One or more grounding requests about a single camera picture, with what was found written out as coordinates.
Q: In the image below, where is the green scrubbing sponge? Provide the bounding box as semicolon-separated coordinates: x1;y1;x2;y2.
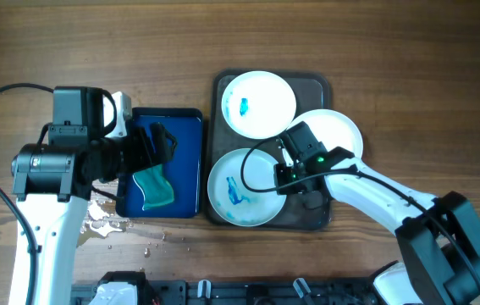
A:
133;164;175;211

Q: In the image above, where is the dark brown serving tray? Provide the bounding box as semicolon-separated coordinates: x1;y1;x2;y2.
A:
204;69;333;231

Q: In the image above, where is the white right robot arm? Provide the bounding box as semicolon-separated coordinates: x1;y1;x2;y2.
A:
276;122;480;304

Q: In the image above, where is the pinkish white plate right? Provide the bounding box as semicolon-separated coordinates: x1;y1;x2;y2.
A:
288;109;364;158

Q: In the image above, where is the blue tray with water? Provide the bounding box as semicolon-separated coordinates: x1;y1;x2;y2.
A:
115;107;203;219

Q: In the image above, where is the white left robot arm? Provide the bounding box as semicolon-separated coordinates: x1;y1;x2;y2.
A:
8;86;177;304

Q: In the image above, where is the white plate top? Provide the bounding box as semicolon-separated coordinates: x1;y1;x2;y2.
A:
221;70;297;140

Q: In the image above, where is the grey white plate bottom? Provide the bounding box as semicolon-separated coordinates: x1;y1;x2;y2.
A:
207;148;287;227

